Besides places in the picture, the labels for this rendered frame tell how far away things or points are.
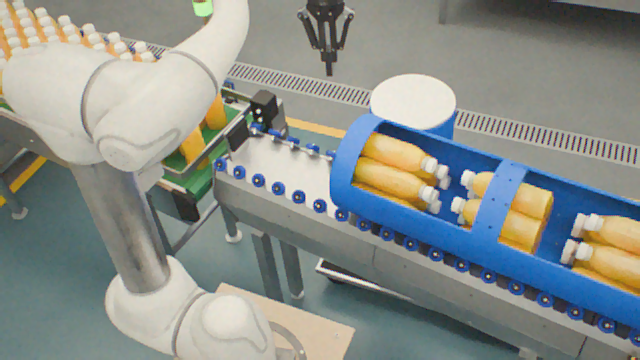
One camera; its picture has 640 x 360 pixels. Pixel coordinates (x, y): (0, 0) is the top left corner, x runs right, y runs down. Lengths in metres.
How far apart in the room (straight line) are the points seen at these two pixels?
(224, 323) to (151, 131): 0.53
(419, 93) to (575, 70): 2.05
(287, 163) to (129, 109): 1.19
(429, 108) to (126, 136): 1.32
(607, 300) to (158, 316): 0.99
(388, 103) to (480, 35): 2.23
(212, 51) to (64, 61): 0.21
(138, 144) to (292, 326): 0.82
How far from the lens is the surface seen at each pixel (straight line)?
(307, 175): 2.00
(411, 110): 2.04
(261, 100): 2.18
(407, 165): 1.67
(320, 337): 1.56
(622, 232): 1.59
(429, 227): 1.61
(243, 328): 1.29
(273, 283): 2.49
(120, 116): 0.90
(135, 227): 1.21
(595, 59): 4.16
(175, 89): 0.92
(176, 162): 2.18
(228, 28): 1.04
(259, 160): 2.07
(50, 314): 3.12
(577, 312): 1.71
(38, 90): 1.01
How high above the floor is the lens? 2.37
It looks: 47 degrees down
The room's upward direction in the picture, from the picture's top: 6 degrees counter-clockwise
